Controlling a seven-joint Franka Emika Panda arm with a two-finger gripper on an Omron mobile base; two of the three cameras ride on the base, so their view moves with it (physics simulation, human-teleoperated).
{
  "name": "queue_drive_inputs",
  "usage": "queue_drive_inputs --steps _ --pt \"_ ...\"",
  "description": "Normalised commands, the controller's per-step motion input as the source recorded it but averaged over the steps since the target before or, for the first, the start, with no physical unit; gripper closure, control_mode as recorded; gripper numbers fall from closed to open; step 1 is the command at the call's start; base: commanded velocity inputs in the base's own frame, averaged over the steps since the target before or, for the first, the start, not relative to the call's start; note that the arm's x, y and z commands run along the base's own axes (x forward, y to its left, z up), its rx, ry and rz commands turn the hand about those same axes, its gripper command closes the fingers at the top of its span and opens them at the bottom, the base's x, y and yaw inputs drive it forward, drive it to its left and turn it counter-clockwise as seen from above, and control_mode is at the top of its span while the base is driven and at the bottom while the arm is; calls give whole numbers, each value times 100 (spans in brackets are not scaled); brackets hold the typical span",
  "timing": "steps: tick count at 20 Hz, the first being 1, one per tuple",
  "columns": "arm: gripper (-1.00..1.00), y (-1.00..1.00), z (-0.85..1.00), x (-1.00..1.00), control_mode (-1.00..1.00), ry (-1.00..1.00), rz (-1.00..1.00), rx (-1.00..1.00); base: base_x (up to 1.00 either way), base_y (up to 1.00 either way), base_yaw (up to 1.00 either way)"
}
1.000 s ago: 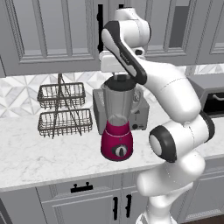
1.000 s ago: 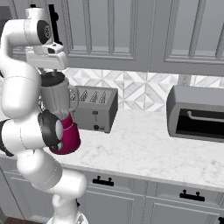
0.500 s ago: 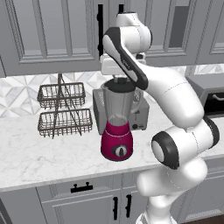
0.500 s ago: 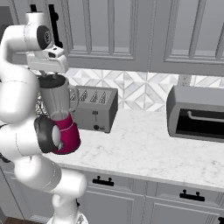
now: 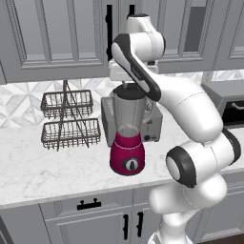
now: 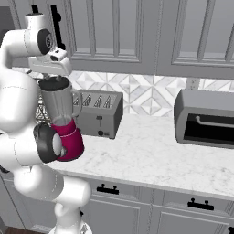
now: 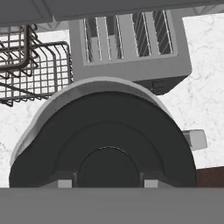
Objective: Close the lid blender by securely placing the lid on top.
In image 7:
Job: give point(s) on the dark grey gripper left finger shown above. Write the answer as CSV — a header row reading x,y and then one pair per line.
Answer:
x,y
64,183

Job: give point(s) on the pale grey blender jar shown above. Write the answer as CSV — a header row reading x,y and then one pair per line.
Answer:
x,y
87,84

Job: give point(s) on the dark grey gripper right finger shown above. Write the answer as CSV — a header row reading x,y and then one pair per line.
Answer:
x,y
151,183

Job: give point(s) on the grey toaster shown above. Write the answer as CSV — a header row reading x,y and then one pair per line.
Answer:
x,y
131,68

